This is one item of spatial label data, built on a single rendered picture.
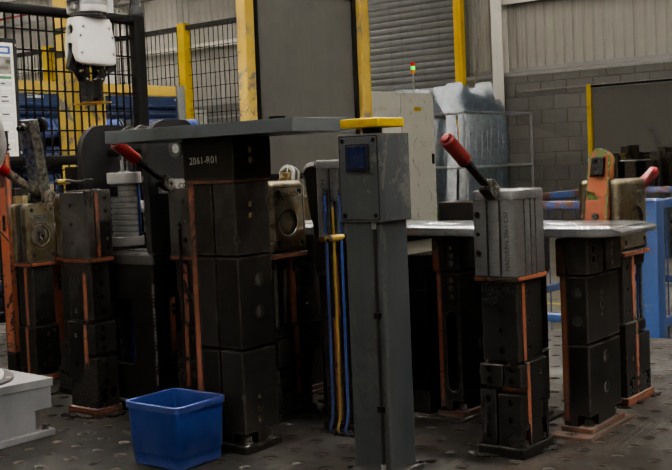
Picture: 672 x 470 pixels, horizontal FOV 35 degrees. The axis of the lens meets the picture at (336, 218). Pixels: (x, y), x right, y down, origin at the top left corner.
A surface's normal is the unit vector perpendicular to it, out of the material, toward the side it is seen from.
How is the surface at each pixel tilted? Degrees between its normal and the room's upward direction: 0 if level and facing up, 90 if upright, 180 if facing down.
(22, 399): 90
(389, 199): 90
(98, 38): 90
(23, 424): 90
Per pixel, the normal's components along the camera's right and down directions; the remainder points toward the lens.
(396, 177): 0.79, 0.00
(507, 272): -0.61, 0.07
